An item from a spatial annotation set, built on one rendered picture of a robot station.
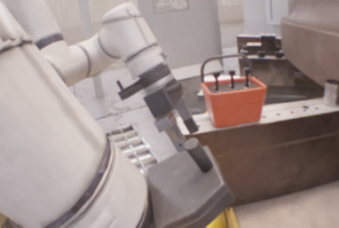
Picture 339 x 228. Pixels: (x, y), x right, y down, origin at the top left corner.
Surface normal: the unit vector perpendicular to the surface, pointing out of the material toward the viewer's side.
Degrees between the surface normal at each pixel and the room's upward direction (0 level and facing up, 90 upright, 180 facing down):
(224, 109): 97
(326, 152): 90
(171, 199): 24
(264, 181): 90
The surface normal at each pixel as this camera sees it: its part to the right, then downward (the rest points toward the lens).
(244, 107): 0.09, 0.50
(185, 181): -0.49, -0.72
